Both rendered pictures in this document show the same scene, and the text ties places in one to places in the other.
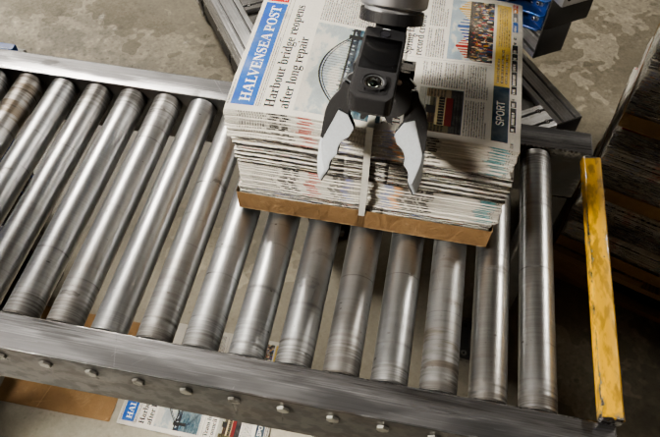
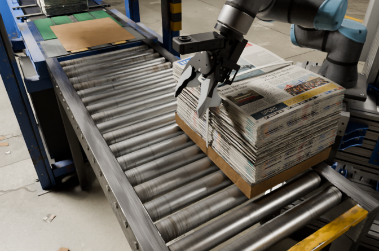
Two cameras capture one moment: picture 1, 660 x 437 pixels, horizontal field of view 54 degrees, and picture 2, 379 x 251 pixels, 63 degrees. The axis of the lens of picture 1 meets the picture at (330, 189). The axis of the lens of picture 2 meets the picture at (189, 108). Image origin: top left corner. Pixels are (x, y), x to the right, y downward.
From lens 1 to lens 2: 0.58 m
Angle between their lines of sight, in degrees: 41
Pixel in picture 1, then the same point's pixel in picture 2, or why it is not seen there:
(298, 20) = not seen: hidden behind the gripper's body
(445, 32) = (288, 79)
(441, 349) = (179, 216)
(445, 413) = (147, 236)
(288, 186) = (188, 117)
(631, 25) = not seen: outside the picture
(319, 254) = (181, 153)
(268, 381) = (111, 172)
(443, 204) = (234, 155)
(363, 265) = (191, 168)
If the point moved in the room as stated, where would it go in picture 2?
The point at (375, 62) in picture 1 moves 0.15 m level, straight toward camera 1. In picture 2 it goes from (197, 36) to (134, 52)
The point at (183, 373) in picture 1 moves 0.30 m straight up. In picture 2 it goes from (96, 151) to (75, 56)
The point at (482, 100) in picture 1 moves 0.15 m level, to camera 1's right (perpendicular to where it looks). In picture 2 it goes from (268, 103) to (330, 134)
